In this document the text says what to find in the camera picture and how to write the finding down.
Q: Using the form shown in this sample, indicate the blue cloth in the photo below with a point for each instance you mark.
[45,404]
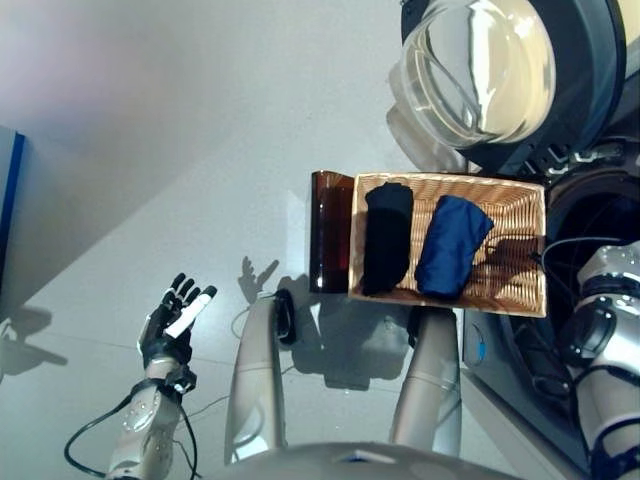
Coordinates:
[450,245]

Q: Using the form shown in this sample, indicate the black rolled cloth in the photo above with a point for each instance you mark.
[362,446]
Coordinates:
[385,240]

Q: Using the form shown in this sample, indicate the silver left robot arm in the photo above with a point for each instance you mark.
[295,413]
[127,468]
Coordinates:
[140,420]

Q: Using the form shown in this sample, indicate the small blue sticker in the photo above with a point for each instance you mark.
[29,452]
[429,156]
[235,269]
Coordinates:
[481,347]

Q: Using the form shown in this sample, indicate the grey washing machine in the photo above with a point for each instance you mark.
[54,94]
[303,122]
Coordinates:
[590,215]

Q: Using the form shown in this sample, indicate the grey cabinet panel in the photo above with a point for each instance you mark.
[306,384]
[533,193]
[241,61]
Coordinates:
[7,210]

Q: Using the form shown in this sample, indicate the rectangular wicker basket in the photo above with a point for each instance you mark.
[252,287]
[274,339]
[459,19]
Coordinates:
[500,295]

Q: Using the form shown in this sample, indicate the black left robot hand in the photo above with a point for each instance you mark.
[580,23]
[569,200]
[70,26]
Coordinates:
[165,345]

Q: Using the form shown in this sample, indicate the left robot leg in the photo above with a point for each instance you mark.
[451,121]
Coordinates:
[257,370]

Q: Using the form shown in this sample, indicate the round glass washing machine door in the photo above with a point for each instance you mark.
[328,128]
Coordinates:
[475,75]

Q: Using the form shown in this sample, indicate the white appliance enclosure panel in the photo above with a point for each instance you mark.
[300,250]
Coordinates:
[500,435]

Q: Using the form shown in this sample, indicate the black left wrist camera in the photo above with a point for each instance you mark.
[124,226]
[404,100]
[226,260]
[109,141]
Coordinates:
[181,384]

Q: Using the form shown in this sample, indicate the right robot leg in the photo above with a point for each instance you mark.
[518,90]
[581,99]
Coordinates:
[432,380]

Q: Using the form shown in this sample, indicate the grey robot torso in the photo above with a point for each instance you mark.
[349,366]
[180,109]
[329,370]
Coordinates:
[350,467]

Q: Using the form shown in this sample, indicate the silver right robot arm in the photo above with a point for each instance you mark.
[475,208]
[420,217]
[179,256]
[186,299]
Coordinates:
[615,320]

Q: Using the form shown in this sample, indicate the robot leg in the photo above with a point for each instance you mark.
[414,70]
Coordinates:
[432,380]
[257,370]

